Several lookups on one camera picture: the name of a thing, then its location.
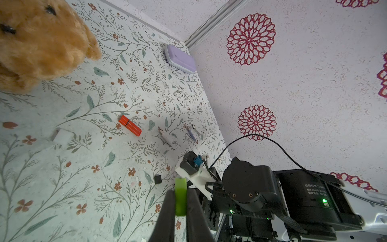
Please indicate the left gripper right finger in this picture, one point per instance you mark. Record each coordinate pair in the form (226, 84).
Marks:
(196, 225)

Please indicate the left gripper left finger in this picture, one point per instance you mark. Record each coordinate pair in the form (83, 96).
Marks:
(164, 227)

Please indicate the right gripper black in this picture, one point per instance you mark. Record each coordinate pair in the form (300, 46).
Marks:
(232, 223)

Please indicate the green usb drive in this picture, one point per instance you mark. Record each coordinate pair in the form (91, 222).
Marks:
(180, 196)

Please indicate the red usb drive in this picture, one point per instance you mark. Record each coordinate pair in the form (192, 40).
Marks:
(127, 123)

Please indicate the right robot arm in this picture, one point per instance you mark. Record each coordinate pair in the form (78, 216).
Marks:
(257, 204)

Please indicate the black usb cap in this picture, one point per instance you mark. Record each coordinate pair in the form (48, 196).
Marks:
(157, 179)

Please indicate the purple white usb drive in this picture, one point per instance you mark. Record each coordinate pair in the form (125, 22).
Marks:
(190, 132)

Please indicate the purple white usb cap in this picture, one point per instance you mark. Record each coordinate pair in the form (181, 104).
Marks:
(62, 137)

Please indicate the purple rectangular case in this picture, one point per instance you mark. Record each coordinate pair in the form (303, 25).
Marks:
(180, 59)

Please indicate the brown teddy bear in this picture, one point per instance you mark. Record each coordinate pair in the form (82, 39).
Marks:
(40, 41)

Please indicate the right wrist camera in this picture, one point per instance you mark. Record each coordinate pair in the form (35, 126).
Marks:
(193, 168)

